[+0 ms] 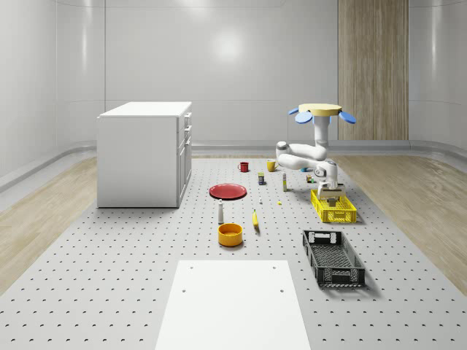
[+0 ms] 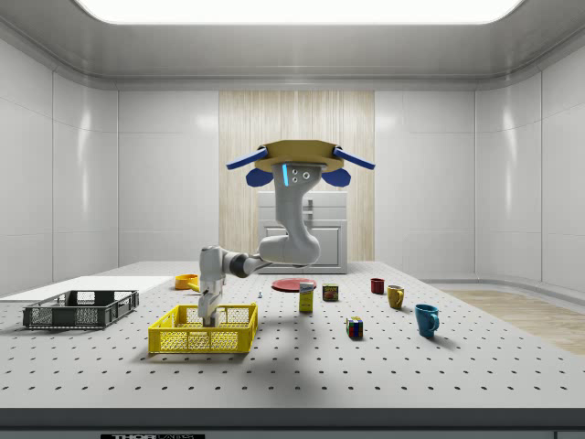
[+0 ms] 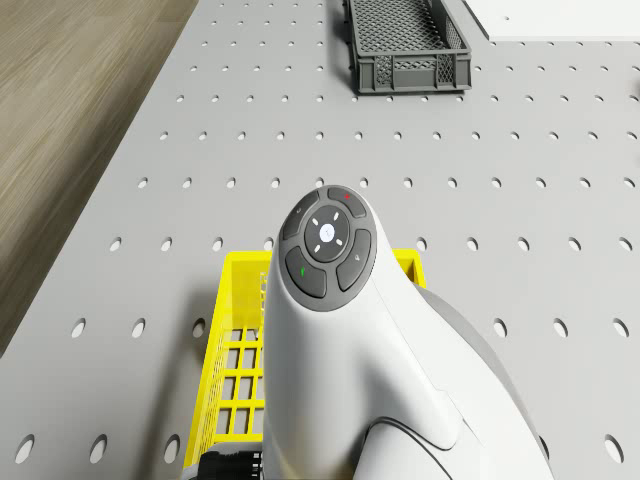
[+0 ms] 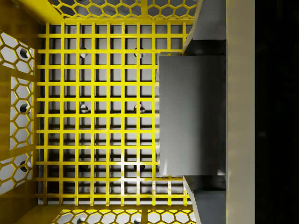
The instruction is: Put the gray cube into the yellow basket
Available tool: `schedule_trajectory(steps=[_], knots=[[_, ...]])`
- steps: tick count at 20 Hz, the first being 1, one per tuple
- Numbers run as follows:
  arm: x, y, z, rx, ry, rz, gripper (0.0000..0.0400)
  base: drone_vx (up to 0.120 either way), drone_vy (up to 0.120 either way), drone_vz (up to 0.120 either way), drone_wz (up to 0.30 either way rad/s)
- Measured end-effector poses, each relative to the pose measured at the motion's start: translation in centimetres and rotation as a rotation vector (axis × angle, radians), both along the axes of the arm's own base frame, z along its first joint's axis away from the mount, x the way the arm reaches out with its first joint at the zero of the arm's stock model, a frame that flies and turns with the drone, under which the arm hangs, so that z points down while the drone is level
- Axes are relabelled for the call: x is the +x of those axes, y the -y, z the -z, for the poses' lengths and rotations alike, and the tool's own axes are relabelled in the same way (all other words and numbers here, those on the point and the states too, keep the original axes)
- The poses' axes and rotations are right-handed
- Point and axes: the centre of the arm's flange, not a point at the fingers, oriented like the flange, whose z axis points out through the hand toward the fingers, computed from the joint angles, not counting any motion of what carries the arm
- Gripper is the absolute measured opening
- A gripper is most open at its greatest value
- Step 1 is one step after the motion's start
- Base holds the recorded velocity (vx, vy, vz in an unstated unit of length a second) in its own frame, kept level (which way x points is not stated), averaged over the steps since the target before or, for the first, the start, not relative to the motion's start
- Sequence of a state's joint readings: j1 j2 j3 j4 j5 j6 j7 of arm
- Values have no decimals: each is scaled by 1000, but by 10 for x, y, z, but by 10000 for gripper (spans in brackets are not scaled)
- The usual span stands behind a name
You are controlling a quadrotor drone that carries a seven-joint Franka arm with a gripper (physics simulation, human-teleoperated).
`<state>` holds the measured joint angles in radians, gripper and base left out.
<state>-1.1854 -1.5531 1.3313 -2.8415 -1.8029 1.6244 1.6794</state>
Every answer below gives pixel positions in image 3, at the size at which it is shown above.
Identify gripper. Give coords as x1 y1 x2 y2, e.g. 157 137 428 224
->
181 448 265 480

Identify yellow basket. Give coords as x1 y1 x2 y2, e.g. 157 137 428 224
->
183 248 428 469

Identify dark grey basket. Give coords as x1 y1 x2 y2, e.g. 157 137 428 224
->
342 0 473 95

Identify white board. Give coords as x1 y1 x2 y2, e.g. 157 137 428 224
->
459 0 640 43

